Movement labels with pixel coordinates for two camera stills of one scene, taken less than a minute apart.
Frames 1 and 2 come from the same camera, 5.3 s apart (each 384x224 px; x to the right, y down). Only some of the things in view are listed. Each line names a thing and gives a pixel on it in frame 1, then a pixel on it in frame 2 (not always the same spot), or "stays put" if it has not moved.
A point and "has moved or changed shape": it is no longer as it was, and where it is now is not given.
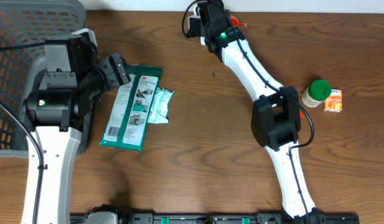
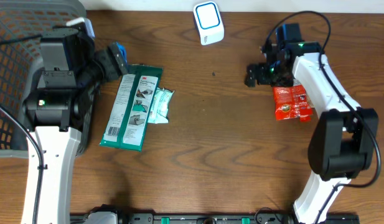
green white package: (126, 126) stays put
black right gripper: (228, 20) -> (261, 78)
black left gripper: (117, 69) -> (115, 60)
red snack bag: (235, 22) has moved or changed shape
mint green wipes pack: (159, 111) stays put
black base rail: (110, 217) stays put
